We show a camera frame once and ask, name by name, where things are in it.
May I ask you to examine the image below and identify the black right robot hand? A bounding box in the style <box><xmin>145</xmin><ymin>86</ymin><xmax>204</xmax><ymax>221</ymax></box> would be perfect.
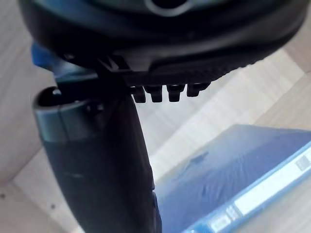
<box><xmin>18</xmin><ymin>0</ymin><xmax>311</xmax><ymax>233</ymax></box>

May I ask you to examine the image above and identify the blue file folder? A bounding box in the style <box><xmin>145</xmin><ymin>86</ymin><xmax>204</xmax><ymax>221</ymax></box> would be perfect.
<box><xmin>155</xmin><ymin>124</ymin><xmax>311</xmax><ymax>233</ymax></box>

